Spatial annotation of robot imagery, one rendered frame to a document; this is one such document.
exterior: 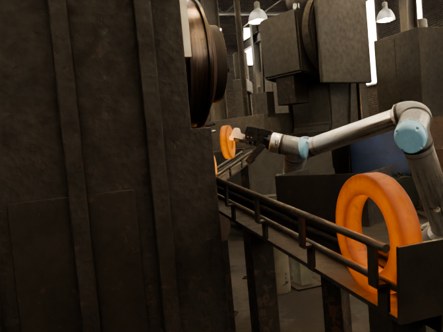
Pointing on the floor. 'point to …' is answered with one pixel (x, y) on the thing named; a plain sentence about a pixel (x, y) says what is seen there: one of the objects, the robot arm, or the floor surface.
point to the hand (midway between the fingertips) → (227, 138)
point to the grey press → (316, 66)
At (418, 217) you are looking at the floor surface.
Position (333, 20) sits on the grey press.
